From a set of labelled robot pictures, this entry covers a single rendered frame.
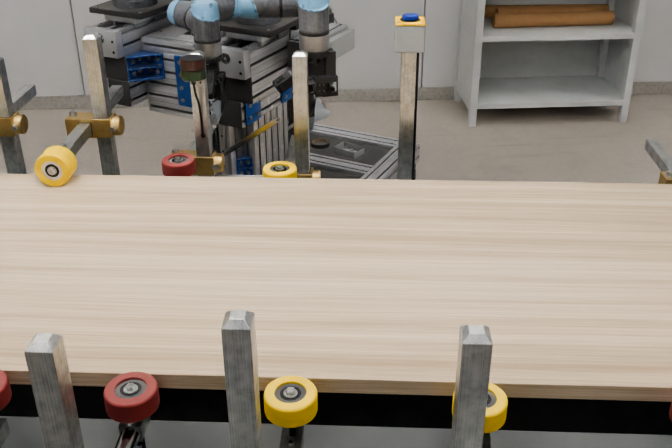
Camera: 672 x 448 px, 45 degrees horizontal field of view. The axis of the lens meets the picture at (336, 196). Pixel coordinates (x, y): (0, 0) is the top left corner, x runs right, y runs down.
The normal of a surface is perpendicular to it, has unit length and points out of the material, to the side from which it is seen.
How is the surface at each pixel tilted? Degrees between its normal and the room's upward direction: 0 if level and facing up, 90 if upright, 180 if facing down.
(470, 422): 90
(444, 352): 0
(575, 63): 90
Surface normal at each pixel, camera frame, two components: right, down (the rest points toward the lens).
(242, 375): -0.04, 0.46
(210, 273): 0.00, -0.89
